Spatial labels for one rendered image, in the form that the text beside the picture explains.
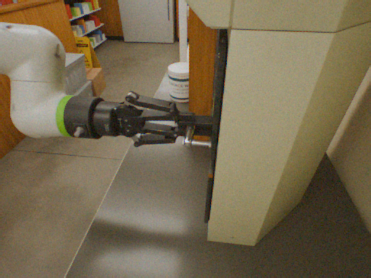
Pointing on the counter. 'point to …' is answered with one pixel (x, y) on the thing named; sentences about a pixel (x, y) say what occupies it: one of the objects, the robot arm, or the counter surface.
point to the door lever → (194, 139)
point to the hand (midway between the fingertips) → (195, 124)
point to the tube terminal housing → (282, 106)
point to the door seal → (219, 114)
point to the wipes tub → (179, 82)
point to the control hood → (214, 12)
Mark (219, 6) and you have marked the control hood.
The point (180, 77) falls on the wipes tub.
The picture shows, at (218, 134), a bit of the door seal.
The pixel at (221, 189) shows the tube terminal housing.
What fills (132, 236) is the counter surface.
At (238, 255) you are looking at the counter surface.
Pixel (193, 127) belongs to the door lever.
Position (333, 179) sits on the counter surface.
